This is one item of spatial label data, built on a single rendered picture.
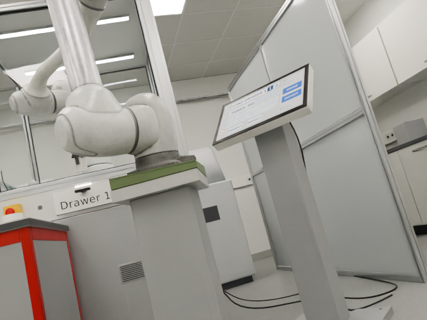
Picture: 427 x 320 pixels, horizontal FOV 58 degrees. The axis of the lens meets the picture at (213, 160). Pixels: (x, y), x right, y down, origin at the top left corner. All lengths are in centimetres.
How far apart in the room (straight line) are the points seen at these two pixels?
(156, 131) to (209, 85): 465
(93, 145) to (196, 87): 472
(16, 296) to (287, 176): 117
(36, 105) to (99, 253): 75
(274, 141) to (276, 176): 17
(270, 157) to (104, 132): 91
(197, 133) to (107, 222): 376
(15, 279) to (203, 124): 449
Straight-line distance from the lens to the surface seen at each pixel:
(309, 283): 184
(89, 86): 125
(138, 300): 197
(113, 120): 120
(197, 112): 568
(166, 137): 128
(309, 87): 177
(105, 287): 198
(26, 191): 207
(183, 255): 121
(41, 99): 176
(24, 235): 143
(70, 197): 199
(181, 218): 121
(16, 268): 144
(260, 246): 556
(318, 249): 179
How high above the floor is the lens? 57
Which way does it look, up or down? 10 degrees up
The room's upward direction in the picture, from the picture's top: 15 degrees counter-clockwise
